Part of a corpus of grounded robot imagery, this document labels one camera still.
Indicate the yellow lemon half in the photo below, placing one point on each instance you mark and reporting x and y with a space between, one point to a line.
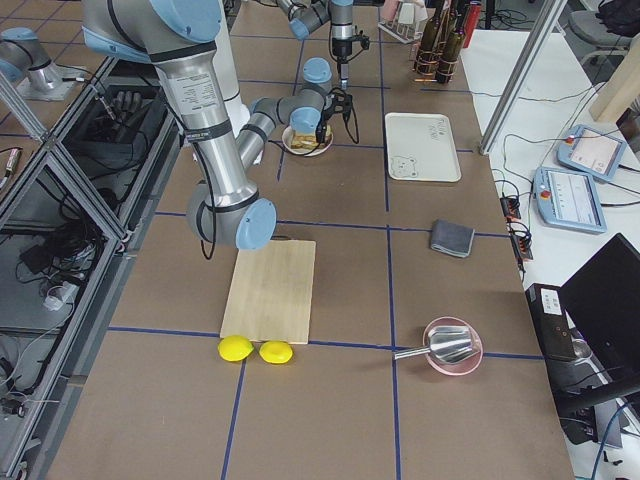
276 352

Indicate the cream bear serving tray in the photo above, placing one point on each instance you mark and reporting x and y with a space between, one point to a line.
420 147

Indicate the blue teach pendant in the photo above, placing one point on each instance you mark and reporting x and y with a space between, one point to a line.
568 200
590 151

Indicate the blue teach pendant near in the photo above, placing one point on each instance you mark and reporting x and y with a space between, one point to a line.
568 200

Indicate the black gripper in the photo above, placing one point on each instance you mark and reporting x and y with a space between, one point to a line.
327 116
342 50

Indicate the metal scoop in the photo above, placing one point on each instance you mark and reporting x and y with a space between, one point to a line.
446 344

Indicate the copper wire bottle rack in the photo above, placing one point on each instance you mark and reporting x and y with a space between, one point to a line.
436 66

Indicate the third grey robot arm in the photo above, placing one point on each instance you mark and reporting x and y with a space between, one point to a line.
26 63

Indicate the orange electronics board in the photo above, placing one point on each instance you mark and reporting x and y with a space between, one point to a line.
511 207

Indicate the white wire dish rack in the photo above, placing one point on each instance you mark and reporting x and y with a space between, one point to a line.
403 20

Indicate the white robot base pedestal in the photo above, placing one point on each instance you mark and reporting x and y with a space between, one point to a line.
235 100

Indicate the folded grey cloth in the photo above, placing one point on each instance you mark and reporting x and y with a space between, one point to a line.
451 238

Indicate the blue teach pendant far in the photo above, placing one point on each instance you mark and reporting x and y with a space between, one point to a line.
590 151

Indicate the white round plate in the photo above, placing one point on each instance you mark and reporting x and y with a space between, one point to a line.
286 137

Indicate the black laptop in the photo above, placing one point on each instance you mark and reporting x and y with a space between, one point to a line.
602 299

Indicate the aluminium frame post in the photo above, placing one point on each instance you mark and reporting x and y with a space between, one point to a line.
536 41

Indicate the black computer box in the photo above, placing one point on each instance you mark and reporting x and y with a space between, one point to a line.
557 341

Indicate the dark glass wine bottle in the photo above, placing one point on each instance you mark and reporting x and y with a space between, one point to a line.
429 39
450 45

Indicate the pink bowl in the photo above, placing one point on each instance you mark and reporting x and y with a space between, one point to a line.
465 366

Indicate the wooden cutting board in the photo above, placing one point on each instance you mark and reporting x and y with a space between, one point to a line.
270 294

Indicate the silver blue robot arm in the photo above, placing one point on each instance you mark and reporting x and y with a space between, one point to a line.
305 19
187 43

